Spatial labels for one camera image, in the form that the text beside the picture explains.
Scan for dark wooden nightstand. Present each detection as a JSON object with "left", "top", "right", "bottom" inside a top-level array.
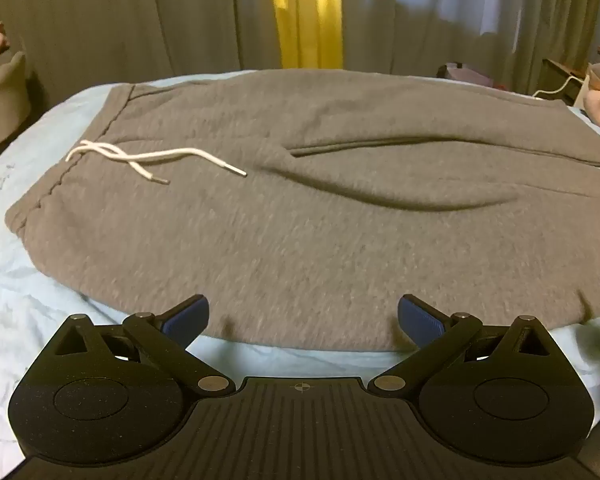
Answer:
[{"left": 540, "top": 57, "right": 590, "bottom": 107}]

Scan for grey curtain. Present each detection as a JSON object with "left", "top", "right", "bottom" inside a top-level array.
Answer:
[{"left": 0, "top": 0, "right": 600, "bottom": 106}]

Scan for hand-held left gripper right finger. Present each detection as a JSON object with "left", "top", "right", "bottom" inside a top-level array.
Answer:
[{"left": 367, "top": 294, "right": 556, "bottom": 397}]

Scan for yellow curtain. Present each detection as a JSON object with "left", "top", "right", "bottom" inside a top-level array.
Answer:
[{"left": 267, "top": 0, "right": 344, "bottom": 70}]

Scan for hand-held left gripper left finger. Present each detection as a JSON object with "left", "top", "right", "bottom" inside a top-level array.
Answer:
[{"left": 50, "top": 294, "right": 236, "bottom": 399}]

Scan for grey sweatpants with white drawstring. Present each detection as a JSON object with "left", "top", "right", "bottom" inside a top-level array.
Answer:
[{"left": 5, "top": 69, "right": 600, "bottom": 352}]

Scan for white cable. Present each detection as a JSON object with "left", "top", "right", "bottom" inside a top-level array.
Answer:
[{"left": 531, "top": 74, "right": 588, "bottom": 98}]

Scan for light blue bed sheet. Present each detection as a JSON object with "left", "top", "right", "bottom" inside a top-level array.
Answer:
[{"left": 0, "top": 70, "right": 600, "bottom": 480}]

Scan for pink and dark box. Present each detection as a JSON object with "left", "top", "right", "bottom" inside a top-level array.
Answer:
[{"left": 436, "top": 62, "right": 498, "bottom": 87}]

